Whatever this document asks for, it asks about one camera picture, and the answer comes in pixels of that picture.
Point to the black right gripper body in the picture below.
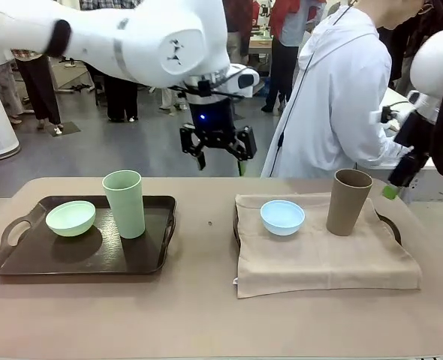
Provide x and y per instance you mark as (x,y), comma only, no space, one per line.
(416,133)

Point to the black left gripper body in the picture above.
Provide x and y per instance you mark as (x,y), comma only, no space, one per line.
(214,120)

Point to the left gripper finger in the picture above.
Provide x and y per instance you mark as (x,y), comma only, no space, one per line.
(251,144)
(185,146)

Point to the brown tall cup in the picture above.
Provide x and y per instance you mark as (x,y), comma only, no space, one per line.
(343,210)

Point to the light blue bowl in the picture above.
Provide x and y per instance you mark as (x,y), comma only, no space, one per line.
(281,225)

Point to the beige cloth mat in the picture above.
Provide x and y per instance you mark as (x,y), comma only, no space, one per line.
(319,262)

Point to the light green bowl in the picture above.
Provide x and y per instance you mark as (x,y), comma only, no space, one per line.
(71,227)

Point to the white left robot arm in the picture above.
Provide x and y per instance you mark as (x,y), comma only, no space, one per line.
(150,37)

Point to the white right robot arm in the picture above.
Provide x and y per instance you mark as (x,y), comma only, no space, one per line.
(431,63)

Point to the person's right forearm white sleeve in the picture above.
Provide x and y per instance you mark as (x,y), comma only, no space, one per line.
(386,152)

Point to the dark brown serving tray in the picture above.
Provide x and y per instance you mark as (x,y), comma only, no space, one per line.
(75,258)
(236,234)

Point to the dark square floor mat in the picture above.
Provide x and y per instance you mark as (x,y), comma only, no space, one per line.
(67,127)

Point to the person in black top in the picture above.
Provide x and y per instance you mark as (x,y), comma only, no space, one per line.
(167,99)

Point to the person in dark clothes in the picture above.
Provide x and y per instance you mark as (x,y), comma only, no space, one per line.
(398,56)

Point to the person in blue plaid shirt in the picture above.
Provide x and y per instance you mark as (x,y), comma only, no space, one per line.
(120,101)

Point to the light green tall cup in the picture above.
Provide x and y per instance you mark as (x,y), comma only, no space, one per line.
(127,210)

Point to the person in white hoodie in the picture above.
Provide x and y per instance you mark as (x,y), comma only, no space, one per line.
(330,93)

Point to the person in beige trousers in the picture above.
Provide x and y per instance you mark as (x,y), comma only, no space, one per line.
(240,22)

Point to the person in red jacket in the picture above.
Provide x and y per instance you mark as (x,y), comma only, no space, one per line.
(285,22)

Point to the person in red plaid shirt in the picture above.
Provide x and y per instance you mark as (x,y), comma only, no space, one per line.
(41,93)

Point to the person in white top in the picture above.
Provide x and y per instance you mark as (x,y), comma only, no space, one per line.
(7,90)

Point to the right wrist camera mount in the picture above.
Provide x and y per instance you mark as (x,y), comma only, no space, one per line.
(385,114)

